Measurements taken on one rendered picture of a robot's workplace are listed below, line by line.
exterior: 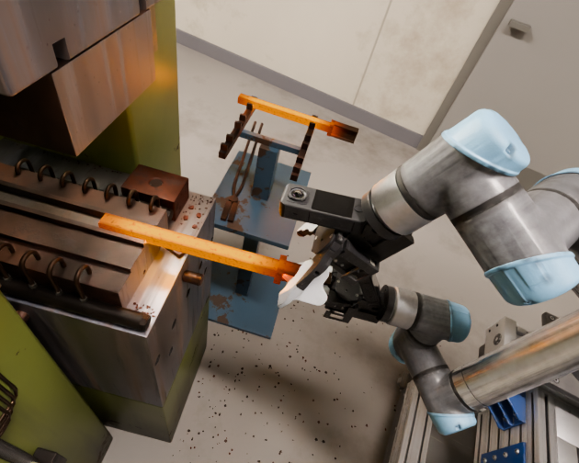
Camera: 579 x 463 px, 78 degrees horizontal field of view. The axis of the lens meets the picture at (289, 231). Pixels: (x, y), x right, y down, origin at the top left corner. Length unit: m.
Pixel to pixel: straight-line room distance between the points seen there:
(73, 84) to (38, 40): 0.06
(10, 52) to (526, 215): 0.46
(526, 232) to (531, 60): 2.58
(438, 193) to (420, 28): 2.60
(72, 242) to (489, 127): 0.66
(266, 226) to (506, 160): 0.89
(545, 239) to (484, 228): 0.05
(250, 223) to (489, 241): 0.89
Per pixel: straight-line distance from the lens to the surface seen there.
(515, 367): 0.73
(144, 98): 0.92
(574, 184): 0.52
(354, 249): 0.48
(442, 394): 0.78
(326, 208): 0.46
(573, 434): 1.22
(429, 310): 0.73
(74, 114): 0.45
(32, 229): 0.79
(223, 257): 0.68
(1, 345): 0.75
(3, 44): 0.37
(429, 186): 0.40
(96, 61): 0.47
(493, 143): 0.39
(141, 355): 0.80
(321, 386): 1.70
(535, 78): 2.98
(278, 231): 1.18
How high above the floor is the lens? 1.55
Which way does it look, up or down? 48 degrees down
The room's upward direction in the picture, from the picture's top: 17 degrees clockwise
